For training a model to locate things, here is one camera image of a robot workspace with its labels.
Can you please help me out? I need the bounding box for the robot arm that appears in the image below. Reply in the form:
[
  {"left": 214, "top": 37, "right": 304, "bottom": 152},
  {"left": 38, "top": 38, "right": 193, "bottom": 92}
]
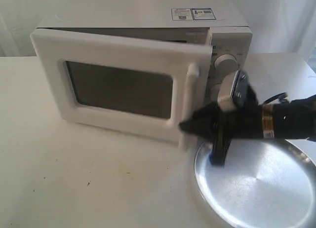
[{"left": 179, "top": 86, "right": 316, "bottom": 166}]

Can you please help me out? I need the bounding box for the white microwave door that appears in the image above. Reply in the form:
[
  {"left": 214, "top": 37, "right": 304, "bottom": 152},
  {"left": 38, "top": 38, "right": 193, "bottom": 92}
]
[{"left": 31, "top": 29, "right": 212, "bottom": 148}]

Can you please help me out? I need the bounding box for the black cable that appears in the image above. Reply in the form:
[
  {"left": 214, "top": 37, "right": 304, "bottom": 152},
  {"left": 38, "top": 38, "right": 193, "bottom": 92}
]
[{"left": 264, "top": 92, "right": 289, "bottom": 105}]

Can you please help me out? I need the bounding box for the white control knob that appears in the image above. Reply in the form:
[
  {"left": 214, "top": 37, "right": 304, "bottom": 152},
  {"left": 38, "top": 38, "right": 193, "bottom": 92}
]
[
  {"left": 210, "top": 84, "right": 221, "bottom": 101},
  {"left": 214, "top": 54, "right": 238, "bottom": 74}
]

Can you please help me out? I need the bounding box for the round stainless steel plate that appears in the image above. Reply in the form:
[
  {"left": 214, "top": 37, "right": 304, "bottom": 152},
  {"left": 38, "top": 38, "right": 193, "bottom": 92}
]
[{"left": 194, "top": 140, "right": 316, "bottom": 228}]

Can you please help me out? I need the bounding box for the blue white label sticker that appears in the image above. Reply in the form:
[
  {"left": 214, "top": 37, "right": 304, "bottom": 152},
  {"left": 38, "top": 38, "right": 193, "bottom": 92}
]
[{"left": 171, "top": 8, "right": 216, "bottom": 21}]

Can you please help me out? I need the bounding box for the upper white control knob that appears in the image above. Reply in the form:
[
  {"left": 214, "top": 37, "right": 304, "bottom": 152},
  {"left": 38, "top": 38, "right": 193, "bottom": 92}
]
[{"left": 214, "top": 54, "right": 238, "bottom": 74}]

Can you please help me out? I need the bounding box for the white microwave oven body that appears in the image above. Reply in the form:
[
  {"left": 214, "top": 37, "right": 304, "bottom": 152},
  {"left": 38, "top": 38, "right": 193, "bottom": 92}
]
[{"left": 34, "top": 0, "right": 252, "bottom": 112}]

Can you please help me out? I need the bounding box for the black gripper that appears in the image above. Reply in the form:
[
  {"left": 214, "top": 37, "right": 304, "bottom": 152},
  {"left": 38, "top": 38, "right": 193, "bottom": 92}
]
[{"left": 178, "top": 86, "right": 263, "bottom": 166}]

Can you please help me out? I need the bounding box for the lower white control knob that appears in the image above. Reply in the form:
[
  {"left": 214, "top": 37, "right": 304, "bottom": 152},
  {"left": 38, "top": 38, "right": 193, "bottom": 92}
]
[{"left": 210, "top": 84, "right": 221, "bottom": 101}]

